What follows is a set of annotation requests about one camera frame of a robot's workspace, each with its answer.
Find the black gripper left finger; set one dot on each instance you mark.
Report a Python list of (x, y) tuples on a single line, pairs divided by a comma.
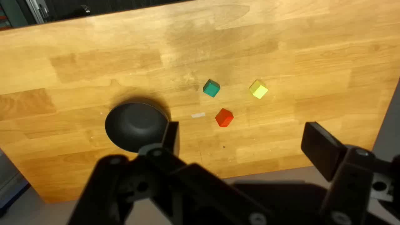
[(166, 183)]

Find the orange block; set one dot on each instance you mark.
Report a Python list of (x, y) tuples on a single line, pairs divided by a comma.
[(223, 118)]

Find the green block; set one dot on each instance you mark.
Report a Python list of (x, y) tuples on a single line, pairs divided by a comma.
[(211, 88)]

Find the small white tape piece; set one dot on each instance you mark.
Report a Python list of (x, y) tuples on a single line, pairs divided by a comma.
[(197, 114)]

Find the black bowl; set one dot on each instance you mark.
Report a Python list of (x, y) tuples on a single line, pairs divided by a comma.
[(132, 125)]

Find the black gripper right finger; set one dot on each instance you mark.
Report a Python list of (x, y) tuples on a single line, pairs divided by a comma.
[(328, 154)]

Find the yellow block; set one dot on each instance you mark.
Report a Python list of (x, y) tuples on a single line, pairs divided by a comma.
[(257, 90)]

